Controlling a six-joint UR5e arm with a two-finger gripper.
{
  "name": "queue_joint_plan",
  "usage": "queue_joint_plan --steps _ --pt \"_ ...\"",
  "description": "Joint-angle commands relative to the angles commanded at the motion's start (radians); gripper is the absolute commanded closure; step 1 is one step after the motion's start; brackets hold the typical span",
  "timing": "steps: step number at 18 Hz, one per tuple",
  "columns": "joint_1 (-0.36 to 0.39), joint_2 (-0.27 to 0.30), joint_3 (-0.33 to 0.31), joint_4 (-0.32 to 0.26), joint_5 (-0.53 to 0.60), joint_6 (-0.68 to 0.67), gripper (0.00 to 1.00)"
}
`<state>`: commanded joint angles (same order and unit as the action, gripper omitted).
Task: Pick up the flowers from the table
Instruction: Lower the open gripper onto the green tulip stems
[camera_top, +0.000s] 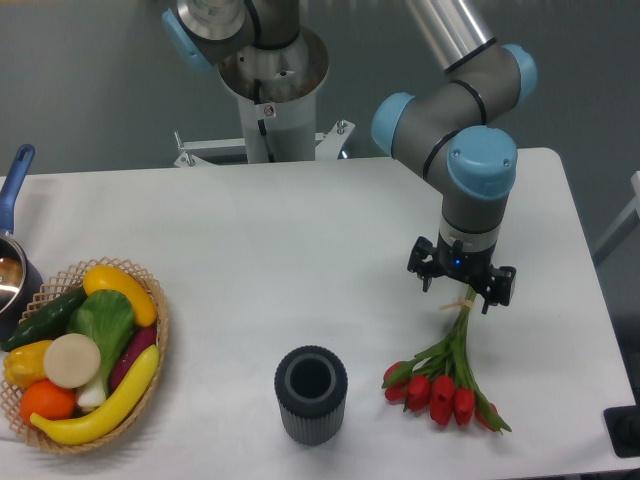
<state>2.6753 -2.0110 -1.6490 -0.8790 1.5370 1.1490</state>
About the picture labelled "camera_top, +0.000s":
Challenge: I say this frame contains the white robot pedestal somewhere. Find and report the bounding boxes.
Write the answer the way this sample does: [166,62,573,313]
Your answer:
[174,27,355,167]

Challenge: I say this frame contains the purple eggplant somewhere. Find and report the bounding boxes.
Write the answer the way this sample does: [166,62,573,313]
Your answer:
[109,325,157,392]

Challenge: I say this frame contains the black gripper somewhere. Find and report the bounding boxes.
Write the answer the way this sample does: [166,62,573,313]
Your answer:
[407,235,516,314]

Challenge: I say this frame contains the white frame at right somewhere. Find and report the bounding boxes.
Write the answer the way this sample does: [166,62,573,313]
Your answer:
[592,171,639,267]

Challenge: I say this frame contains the blue handled saucepan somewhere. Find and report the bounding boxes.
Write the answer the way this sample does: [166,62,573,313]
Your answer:
[1,144,42,341]

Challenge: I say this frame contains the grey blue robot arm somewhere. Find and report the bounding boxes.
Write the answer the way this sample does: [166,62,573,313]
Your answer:
[162,1,538,307]

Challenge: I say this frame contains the green bok choy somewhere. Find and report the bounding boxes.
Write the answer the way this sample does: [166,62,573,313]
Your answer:
[67,290,135,413]

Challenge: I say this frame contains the orange fruit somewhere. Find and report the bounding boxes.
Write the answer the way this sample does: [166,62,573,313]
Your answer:
[19,380,76,426]

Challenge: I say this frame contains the dark grey ribbed vase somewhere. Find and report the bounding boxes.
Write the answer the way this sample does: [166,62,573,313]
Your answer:
[274,345,348,446]

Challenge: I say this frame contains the black device at edge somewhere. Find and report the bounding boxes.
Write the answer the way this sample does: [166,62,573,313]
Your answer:
[603,405,639,458]

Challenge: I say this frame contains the yellow squash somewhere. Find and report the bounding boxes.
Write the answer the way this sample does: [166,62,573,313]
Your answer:
[83,265,157,327]

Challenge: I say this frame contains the beige round disc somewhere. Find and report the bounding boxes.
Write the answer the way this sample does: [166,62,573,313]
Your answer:
[43,333,101,389]

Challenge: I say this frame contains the red tulip bouquet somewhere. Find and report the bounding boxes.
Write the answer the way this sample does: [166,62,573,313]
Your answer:
[382,288,511,433]

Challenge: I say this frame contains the green cucumber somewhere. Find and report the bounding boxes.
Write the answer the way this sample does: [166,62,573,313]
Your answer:
[1,287,87,352]

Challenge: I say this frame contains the yellow banana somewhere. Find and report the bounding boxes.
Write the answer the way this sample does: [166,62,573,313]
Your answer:
[30,345,160,446]

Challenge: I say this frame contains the woven wicker basket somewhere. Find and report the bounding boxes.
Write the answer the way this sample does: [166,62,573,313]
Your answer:
[1,257,169,454]

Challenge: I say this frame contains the yellow bell pepper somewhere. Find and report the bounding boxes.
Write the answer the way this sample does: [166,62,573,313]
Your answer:
[3,340,53,389]

